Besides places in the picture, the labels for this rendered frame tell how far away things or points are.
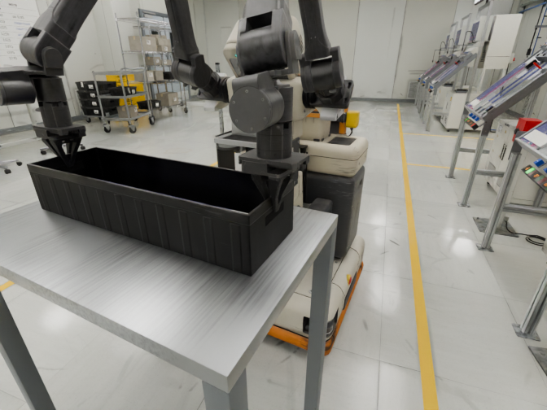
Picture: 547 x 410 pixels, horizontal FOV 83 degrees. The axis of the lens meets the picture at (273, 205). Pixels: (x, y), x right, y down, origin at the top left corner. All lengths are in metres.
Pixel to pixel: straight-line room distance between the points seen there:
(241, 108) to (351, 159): 0.89
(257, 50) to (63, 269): 0.47
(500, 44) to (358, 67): 4.78
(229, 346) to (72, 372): 1.22
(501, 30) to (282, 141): 5.87
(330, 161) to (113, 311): 0.99
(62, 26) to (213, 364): 0.73
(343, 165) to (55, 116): 0.94
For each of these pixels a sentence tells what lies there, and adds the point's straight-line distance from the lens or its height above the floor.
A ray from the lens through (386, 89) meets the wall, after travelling 10.21.
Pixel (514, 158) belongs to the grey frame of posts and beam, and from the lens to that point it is 2.26.
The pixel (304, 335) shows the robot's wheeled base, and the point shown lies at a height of 0.13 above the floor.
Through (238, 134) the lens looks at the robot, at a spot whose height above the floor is 0.89.
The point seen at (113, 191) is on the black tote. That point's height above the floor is 0.90.
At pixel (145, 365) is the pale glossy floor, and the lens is 1.51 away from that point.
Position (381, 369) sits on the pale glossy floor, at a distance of 1.47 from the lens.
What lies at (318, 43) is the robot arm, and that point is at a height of 1.16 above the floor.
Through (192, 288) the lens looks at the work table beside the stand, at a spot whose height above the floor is 0.80.
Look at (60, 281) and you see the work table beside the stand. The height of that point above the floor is 0.80.
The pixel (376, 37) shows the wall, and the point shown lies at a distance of 10.21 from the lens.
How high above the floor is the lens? 1.12
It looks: 25 degrees down
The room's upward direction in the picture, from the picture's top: straight up
